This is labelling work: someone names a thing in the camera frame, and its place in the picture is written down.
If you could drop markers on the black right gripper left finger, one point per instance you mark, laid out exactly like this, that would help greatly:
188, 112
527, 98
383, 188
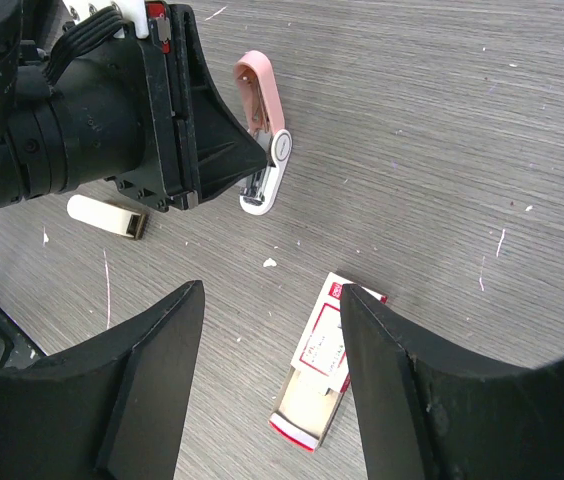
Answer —
111, 407

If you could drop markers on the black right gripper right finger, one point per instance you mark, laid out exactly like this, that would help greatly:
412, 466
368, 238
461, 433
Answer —
428, 408

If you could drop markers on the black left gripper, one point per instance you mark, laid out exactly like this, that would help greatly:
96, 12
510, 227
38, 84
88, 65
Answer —
102, 104

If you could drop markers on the pink stapler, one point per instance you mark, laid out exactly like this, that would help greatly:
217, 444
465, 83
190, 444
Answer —
255, 79

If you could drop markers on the beige stapler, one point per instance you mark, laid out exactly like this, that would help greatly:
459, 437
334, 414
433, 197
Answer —
107, 217

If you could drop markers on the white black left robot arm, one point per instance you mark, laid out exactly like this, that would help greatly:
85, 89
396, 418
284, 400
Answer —
116, 91

